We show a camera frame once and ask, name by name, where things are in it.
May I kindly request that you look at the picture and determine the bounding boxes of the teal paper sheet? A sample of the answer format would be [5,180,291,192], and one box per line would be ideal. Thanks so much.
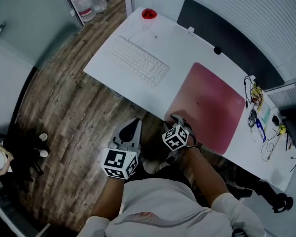
[260,100,272,125]

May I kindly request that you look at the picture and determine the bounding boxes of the grey earphones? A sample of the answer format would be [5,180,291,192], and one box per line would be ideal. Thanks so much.
[248,109,259,128]

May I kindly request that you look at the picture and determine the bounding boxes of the person's right forearm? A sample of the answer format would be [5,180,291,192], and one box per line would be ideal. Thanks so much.
[181,147,229,208]

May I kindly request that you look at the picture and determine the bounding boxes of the yellow packet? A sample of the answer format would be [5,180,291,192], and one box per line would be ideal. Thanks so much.
[251,82,265,112]

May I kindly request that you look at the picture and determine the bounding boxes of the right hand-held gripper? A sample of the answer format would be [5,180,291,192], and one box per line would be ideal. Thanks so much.
[162,114,203,153]

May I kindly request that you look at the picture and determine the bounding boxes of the white cable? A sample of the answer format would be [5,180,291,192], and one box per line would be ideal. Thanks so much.
[260,131,282,162]

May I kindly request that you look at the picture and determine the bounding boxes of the red round dish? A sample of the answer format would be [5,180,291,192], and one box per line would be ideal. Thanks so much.
[141,8,158,20]

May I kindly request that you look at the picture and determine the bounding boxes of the blue and white card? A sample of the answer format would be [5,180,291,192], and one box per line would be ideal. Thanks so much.
[255,118,267,143]

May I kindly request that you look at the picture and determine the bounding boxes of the frosted glass door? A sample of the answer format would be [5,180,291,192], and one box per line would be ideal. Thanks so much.
[0,0,84,69]

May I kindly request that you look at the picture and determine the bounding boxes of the person's grey shoe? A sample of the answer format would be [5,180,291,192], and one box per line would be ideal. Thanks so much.
[159,151,182,170]

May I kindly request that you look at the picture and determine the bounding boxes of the person's left forearm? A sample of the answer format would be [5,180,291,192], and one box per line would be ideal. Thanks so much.
[91,175,125,221]

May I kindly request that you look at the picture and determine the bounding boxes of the pink desk mat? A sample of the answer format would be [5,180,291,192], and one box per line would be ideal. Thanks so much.
[164,62,246,156]

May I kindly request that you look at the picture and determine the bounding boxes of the white keyboard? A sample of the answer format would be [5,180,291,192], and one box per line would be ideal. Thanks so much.
[106,35,170,88]

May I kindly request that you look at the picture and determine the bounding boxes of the thin black cable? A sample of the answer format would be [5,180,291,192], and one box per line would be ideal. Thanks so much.
[243,75,257,108]

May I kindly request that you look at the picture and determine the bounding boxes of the person's white shirt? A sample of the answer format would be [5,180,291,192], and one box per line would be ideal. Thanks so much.
[76,178,266,237]

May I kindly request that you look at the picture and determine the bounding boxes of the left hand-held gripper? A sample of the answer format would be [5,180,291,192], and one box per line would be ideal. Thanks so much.
[101,118,143,180]

